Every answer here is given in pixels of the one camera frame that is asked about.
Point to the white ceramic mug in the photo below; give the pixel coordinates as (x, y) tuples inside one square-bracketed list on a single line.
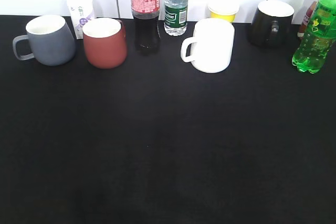
[(210, 48)]

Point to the red-brown ceramic mug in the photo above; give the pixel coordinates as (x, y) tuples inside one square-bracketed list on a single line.
[(104, 41)]

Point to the yellow paper cup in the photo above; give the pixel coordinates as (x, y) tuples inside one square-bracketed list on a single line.
[(226, 11)]

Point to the clear water bottle green label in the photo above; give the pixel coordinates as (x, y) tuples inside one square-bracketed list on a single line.
[(175, 17)]

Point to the cola bottle red label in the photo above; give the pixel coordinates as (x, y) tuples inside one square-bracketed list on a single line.
[(146, 16)]

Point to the white milk carton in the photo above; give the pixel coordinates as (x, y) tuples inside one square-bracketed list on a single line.
[(81, 11)]

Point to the green soda bottle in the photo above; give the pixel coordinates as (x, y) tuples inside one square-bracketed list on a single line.
[(318, 38)]

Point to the grey ceramic mug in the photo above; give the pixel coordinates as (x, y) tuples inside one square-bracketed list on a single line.
[(50, 40)]

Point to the black ceramic mug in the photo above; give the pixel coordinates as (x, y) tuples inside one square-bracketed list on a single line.
[(271, 24)]

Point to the brown drink bottle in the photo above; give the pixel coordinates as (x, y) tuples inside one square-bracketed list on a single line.
[(306, 20)]

